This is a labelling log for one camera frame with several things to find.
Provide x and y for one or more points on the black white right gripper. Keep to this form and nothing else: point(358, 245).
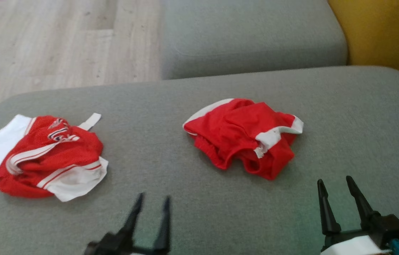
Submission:
point(387, 230)

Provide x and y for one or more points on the grey sofa seat cushion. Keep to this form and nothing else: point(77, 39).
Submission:
point(249, 35)

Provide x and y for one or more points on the red shorts with white band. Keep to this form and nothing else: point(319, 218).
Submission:
point(238, 131)

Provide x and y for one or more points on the red white basketball jersey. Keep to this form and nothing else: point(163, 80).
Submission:
point(57, 159)

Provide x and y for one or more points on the yellow sofa backrest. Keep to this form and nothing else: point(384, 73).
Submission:
point(387, 32)

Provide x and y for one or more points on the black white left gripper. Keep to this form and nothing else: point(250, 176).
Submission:
point(114, 244)

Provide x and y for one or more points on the grey and yellow sofa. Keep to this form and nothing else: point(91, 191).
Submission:
point(344, 117)

